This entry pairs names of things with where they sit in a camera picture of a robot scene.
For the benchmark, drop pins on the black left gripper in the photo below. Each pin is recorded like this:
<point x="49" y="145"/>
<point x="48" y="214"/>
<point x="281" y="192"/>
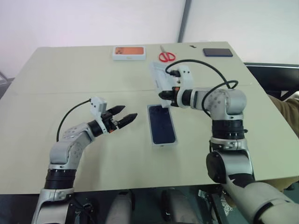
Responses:
<point x="111" y="123"/>

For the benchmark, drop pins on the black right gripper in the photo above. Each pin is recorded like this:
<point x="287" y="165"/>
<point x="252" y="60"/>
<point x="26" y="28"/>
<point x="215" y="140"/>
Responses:
<point x="173" y="95"/>

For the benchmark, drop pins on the white phone box lid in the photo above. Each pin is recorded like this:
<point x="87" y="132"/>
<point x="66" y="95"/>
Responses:
<point x="160" y="77"/>

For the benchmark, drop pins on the dark blue smartphone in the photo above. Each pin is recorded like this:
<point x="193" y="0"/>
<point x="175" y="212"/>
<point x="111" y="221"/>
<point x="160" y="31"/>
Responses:
<point x="161" y="124"/>

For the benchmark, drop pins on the white phone box base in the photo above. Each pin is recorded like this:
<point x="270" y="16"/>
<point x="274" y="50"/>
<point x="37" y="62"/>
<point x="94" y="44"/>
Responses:
<point x="163" y="146"/>

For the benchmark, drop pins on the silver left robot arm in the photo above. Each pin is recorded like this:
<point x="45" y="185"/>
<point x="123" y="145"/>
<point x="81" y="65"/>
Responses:
<point x="70" y="144"/>

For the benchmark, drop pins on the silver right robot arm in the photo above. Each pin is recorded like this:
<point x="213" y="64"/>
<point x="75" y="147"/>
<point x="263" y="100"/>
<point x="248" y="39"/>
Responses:
<point x="229" y="105"/>

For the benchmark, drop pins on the white box with orange print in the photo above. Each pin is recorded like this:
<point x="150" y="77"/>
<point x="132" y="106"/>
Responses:
<point x="129" y="53"/>

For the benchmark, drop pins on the small black object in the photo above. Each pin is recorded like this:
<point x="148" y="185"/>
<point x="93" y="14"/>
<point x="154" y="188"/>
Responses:
<point x="192" y="46"/>

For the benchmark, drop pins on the grey vertical pole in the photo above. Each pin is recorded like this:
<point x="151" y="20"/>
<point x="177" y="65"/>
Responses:
<point x="184" y="21"/>

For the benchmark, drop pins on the dark rounded grey shape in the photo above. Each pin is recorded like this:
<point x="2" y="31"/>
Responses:
<point x="121" y="207"/>
<point x="177" y="207"/>

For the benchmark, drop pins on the grey metal rack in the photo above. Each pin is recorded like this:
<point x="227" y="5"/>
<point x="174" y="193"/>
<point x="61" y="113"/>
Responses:
<point x="4" y="82"/>

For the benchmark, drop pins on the khaki trouser leg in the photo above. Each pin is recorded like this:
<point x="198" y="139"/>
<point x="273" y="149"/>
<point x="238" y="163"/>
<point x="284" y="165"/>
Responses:
<point x="288" y="116"/>

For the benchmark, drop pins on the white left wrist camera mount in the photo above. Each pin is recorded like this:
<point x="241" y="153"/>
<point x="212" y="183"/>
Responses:
<point x="98" y="105"/>

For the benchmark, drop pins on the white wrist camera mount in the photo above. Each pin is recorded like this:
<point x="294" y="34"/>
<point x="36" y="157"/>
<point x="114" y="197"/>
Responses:
<point x="98" y="105"/>
<point x="185" y="79"/>

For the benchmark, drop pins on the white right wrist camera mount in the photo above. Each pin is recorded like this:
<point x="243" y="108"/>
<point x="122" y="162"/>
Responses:
<point x="185" y="79"/>

